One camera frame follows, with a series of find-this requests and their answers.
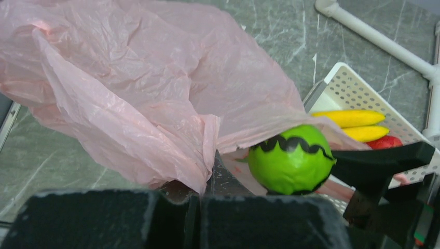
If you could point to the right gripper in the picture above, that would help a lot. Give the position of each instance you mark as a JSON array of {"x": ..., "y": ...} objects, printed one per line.
[{"x": 409, "y": 214}]

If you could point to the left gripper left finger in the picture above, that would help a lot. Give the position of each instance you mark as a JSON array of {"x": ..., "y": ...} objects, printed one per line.
[{"x": 110, "y": 218}]

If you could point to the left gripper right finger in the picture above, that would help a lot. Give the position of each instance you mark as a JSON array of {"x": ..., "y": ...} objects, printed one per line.
[{"x": 232, "y": 217}]

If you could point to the red fake tomato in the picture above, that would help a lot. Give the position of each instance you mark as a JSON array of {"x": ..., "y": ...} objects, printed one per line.
[{"x": 385, "y": 142}]

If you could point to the yellow fake bananas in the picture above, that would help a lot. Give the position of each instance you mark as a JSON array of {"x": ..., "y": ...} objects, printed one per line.
[{"x": 359, "y": 124}]

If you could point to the green fake watermelon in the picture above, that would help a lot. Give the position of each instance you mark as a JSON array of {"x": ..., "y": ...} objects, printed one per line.
[{"x": 295, "y": 162}]

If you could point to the pink plastic bag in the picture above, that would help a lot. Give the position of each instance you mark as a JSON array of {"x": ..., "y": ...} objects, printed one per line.
[{"x": 151, "y": 89}]

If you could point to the white plastic basket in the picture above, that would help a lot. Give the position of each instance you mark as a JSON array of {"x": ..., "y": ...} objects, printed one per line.
[{"x": 342, "y": 88}]

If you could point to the white pipe frame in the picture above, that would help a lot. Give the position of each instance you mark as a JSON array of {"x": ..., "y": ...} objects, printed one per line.
[{"x": 430, "y": 72}]

